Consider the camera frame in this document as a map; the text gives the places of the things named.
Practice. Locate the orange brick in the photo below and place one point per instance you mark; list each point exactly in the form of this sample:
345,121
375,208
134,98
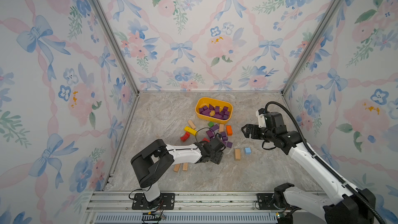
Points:
229,130

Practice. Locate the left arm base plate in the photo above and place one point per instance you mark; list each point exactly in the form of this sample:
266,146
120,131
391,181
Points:
165,201

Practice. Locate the natural wood long brick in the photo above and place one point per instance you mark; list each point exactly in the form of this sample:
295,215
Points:
185,167
177,167

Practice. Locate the natural wood brick right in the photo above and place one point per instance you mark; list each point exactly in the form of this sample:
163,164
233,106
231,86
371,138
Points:
237,155

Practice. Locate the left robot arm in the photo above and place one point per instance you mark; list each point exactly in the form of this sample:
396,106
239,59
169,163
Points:
152,162

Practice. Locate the yellow long brick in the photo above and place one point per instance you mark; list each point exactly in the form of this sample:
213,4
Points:
190,130

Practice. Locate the red bridge brick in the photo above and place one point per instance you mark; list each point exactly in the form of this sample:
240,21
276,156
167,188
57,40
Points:
185,137

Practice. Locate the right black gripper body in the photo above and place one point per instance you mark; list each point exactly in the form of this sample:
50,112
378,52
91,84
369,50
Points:
254,130

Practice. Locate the aluminium mounting rail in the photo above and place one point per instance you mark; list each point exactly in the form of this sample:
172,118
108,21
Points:
191,207

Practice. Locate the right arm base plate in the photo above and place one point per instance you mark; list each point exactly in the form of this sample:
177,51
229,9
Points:
265,201

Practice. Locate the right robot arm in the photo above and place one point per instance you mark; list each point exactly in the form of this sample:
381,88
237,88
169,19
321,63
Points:
344,203

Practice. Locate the light blue cube brick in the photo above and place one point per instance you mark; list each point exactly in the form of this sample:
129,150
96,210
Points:
247,150

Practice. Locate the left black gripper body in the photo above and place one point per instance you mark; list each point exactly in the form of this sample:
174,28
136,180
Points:
216,149

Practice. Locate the natural wood long brick left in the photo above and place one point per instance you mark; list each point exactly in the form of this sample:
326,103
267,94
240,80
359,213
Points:
177,167

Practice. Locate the natural wood brick top left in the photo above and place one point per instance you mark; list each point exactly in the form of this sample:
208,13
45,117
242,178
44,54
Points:
191,124

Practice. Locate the purple long brick top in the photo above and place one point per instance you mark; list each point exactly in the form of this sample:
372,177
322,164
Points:
215,127

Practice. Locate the natural wood brick top centre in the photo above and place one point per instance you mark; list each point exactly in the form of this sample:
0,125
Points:
221,127

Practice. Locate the yellow plastic storage bin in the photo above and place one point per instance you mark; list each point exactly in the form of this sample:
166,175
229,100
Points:
218,111

